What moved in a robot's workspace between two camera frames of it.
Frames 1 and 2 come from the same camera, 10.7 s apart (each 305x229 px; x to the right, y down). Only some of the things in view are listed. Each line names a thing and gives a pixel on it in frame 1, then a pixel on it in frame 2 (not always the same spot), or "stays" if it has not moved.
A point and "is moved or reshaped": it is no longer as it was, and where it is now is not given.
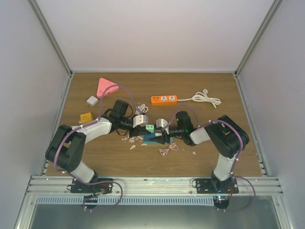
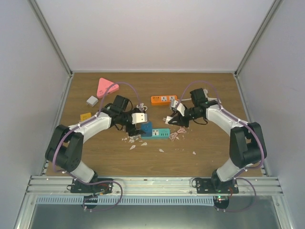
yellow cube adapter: (86, 118) stays
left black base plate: (78, 187) stays
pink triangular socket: (103, 84) stays
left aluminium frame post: (51, 36) stays
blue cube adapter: (147, 136) to (147, 127)
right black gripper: (161, 138) to (182, 121)
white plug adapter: (92, 101) stays
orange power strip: (163, 99) stays
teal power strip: (171, 141) is moved or reshaped
